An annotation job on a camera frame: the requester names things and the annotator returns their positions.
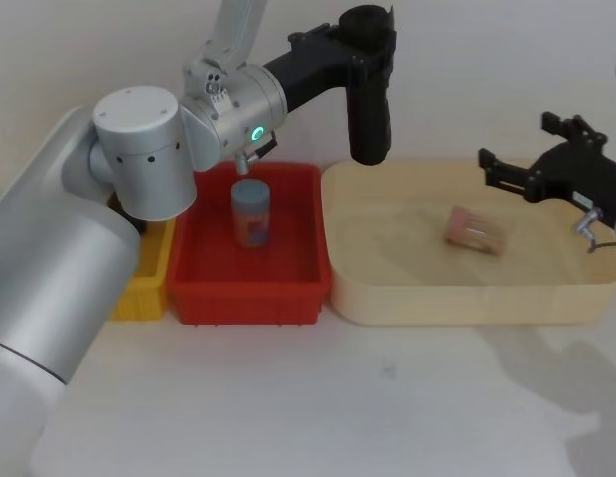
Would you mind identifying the clear pink plastic box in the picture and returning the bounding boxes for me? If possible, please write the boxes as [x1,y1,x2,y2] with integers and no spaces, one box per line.
[444,204,516,257]

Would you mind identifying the thin dark left gripper cable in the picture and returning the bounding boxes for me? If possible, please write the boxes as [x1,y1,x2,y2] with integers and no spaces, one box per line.
[235,130,280,176]

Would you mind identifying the red plastic bin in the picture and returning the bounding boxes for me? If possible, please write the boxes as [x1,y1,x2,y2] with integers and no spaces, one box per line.
[166,161,333,328]

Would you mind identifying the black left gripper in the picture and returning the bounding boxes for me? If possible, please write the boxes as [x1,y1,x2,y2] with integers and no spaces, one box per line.
[261,3,399,167]

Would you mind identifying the thin dark right gripper cable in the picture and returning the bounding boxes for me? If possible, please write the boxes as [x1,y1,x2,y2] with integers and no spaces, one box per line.
[572,206,616,255]

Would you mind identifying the cream plastic tray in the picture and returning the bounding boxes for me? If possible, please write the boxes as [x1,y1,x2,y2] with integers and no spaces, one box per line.
[320,157,616,327]

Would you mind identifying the printed bottle with grey lid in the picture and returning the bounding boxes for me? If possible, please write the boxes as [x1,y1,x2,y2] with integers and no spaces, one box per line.
[231,179,272,251]

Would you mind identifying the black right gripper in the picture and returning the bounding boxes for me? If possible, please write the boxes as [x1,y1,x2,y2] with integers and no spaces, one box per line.
[477,112,616,221]

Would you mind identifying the thin dark gripper cable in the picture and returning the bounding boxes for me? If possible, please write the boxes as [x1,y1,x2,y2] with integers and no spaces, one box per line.
[235,130,280,176]
[572,206,616,255]

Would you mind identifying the yellow plastic bin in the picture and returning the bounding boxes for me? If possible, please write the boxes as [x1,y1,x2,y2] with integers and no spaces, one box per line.
[106,191,178,323]

